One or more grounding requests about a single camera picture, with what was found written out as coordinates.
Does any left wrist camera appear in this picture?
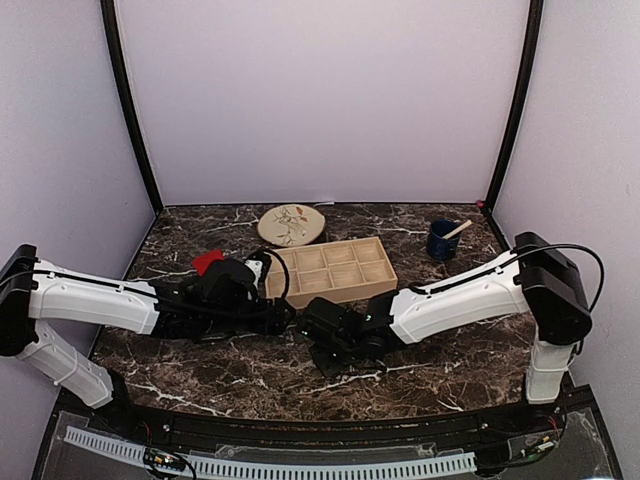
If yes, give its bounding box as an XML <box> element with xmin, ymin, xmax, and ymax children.
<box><xmin>244</xmin><ymin>251</ymin><xmax>272</xmax><ymax>288</ymax></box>

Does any red sock near left arm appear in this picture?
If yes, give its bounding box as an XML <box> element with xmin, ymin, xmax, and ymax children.
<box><xmin>192</xmin><ymin>249</ymin><xmax>225</xmax><ymax>277</ymax></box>

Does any white slotted cable duct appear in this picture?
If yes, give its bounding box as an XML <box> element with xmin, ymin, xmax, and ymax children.
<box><xmin>64</xmin><ymin>426</ymin><xmax>477</xmax><ymax>479</ymax></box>

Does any left black frame post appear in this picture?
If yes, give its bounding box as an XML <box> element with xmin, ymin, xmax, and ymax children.
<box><xmin>100</xmin><ymin>0</ymin><xmax>164</xmax><ymax>216</ymax></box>

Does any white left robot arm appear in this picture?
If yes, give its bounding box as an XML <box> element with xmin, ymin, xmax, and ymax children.
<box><xmin>1</xmin><ymin>244</ymin><xmax>296</xmax><ymax>436</ymax></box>

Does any floral ceramic plate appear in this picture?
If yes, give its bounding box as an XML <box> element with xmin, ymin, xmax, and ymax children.
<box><xmin>257</xmin><ymin>204</ymin><xmax>326</xmax><ymax>248</ymax></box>

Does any right black frame post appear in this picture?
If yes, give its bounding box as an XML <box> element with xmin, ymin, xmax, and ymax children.
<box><xmin>483</xmin><ymin>0</ymin><xmax>544</xmax><ymax>216</ymax></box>

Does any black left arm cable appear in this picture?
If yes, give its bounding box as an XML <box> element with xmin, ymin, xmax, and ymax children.
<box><xmin>254</xmin><ymin>247</ymin><xmax>291</xmax><ymax>301</ymax></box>

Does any wooden stick in mug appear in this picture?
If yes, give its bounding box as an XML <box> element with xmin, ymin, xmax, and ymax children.
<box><xmin>443</xmin><ymin>220</ymin><xmax>473</xmax><ymax>240</ymax></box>

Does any black front rail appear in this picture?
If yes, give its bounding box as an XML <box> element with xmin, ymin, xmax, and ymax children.
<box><xmin>158</xmin><ymin>413</ymin><xmax>482</xmax><ymax>449</ymax></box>

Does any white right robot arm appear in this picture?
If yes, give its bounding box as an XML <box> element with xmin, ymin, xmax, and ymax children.
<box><xmin>297</xmin><ymin>232</ymin><xmax>599</xmax><ymax>434</ymax></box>

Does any black frame post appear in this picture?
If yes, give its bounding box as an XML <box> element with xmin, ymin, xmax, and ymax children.
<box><xmin>100</xmin><ymin>0</ymin><xmax>164</xmax><ymax>216</ymax></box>
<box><xmin>483</xmin><ymin>0</ymin><xmax>544</xmax><ymax>216</ymax></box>

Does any wooden compartment tray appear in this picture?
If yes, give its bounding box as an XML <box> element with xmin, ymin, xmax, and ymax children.
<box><xmin>265</xmin><ymin>237</ymin><xmax>398</xmax><ymax>310</ymax></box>

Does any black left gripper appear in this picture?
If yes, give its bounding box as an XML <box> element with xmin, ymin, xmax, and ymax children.
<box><xmin>202</xmin><ymin>296</ymin><xmax>296</xmax><ymax>336</ymax></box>

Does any dark blue mug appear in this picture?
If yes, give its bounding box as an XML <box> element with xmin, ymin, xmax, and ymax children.
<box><xmin>426</xmin><ymin>219</ymin><xmax>460</xmax><ymax>262</ymax></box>

